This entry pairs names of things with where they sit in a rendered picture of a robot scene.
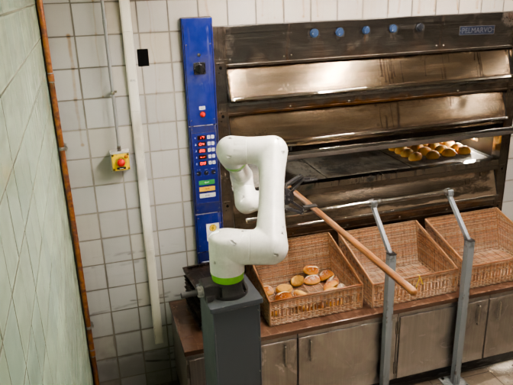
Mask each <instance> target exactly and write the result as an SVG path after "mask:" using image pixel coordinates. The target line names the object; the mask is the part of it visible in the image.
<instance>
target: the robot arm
mask: <svg viewBox="0 0 513 385"><path fill-rule="evenodd" d="M216 154H217V157H218V159H219V161H220V162H221V164H222V165H223V166H224V168H225V169H226V170H228V171H229V173H230V178H231V183H232V186H233V190H234V202H235V206H236V208H237V210H238V211H239V212H241V213H244V214H250V213H251V212H255V211H258V215H257V222H256V228H255V229H253V230H247V229H237V228H220V229H218V230H215V231H213V232H212V233H211V234H210V235H209V237H208V249H209V262H210V272H211V277H206V278H202V279H199V284H198V287H196V288H195V290H191V291H187V292H184V293H180V294H181V295H180V296H181V298H182V299H184V298H188V297H191V296H197V297H198V298H202V297H203V298H204V300H205V301H207V303H211V302H213V301H214V300H215V299H217V300H221V301H233V300H237V299H240V298H242V297H244V296H246V294H247V292H248V285H247V284H246V283H245V281H244V271H245V268H244V266H245V265H274V264H278V263H280V262H281V261H283V260H284V258H285V257H286V255H287V253H288V249H289V245H288V240H287V234H286V222H285V210H286V211H292V212H296V213H298V214H301V215H303V212H304V211H305V210H309V209H310V208H314V207H318V206H317V205H316V204H310V205H303V206H302V207H303V208H302V207H301V206H300V205H298V204H297V203H296V202H294V201H293V199H294V191H295V189H296V188H297V187H298V186H299V185H300V184H301V183H302V182H304V183H306V182H312V181H318V179H317V178H316V177H314V178H310V177H309V176H307V177H303V175H301V174H299V175H298V176H296V177H294V178H293V179H291V180H290V181H288V182H285V172H286V161H287V155H288V148H287V145H286V143H285V141H284V140H283V139H282V138H280V137H278V136H275V135H270V136H261V137H241V136H226V137H223V138H222V139H221V140H220V141H219V142H218V144H217V147H216ZM247 164H254V165H256V166H257V167H258V171H259V191H256V190H255V188H254V184H253V173H252V170H251V169H250V168H249V167H248V166H247ZM296 181H297V182H296ZM295 182H296V183H295ZM293 183H295V184H294V185H293V186H291V187H290V188H289V189H288V187H289V186H290V185H292V184H293ZM284 185H285V189H284ZM289 203H292V204H293V205H295V206H296V207H298V208H299V209H301V210H298V209H294V208H291V207H289V206H288V204H289ZM284 205H285V207H284ZM284 209H285V210H284Z"/></svg>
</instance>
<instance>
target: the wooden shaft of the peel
mask: <svg viewBox="0 0 513 385"><path fill-rule="evenodd" d="M294 196H295V197H297V198H298V199H299V200H300V201H301V202H303V203H304V204H305V205H310V204H312V203H311V202H310V201H309V200H307V199H306V198H305V197H304V196H303V195H302V194H301V193H299V192H298V191H297V190H296V189H295V191H294ZM310 210H312V211H313V212H314V213H315V214H316V215H318V216H319V217H320V218H321V219H323V220H324V221H325V222H326V223H327V224H329V225H330V226H331V227H332V228H333V229H334V230H335V231H336V232H337V233H339V234H340V235H341V236H342V237H344V238H345V239H346V240H347V241H349V242H350V243H351V244H352V245H353V246H354V247H355V248H356V249H357V250H358V251H360V252H361V253H362V254H363V255H365V256H366V257H367V258H368V259H370V260H371V261H372V262H373V263H374V264H375V265H376V266H377V267H378V268H380V269H381V270H382V271H383V272H384V273H386V274H387V275H388V276H389V277H391V278H392V279H393V280H394V281H395V282H396V283H397V284H398V285H399V286H401V287H402V288H403V289H404V290H406V291H407V292H408V293H409V294H410V295H412V296H416V295H417V294H418V291H417V290H416V289H415V288H414V287H413V286H412V285H411V284H410V283H408V282H407V281H406V280H404V279H403V278H402V277H401V276H399V275H398V274H397V273H396V272H395V271H394V270H393V269H392V268H390V267H389V266H388V265H386V264H385V263H384V262H383V261H381V260H380V259H379V258H378V257H377V256H376V255H375V254H373V253H372V252H371V251H369V250H368V249H367V248H366V247H364V246H363V245H362V244H361V243H360V242H358V240H356V239H355V238H354V237H353V236H351V235H350V234H349V233H347V232H346V231H345V230H344V229H342V227H340V226H339V225H338V224H337V223H336V222H334V221H333V220H332V219H331V218H329V217H328V216H327V215H325V214H324V213H323V212H322V211H321V210H320V209H319V208H317V207H314V208H310Z"/></svg>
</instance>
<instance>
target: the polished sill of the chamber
mask: <svg viewBox="0 0 513 385"><path fill-rule="evenodd" d="M494 165H498V159H497V158H495V157H487V158H480V159H474V160H463V161H457V162H450V163H439V164H433V165H427V166H420V167H409V168H403V169H397V170H386V171H379V172H373V173H362V174H356V175H349V176H339V177H332V178H326V179H320V180H318V181H312V182H306V183H304V182H302V183H301V184H300V185H299V186H298V187H297V188H296V190H297V191H298V192H300V191H305V190H312V189H323V188H328V187H335V186H345V185H351V184H357V183H368V182H374V181H380V180H390V179H397V178H402V177H409V176H420V175H425V174H432V173H442V172H448V171H454V170H465V169H471V168H477V167H487V166H494Z"/></svg>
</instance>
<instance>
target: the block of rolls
mask: <svg viewBox="0 0 513 385"><path fill-rule="evenodd" d="M389 150H390V151H395V153H396V154H401V157H408V159H409V160H410V161H419V160H421V159H422V156H426V159H428V160H434V159H437V158H439V156H440V155H439V154H441V155H442V156H443V157H453V156H455V155H456V152H457V154H460V155H465V154H470V153H471V149H470V148H469V147H467V146H463V145H462V144H461V143H454V141H447V142H440V143H433V144H421V145H414V146H409V147H395V148H389Z"/></svg>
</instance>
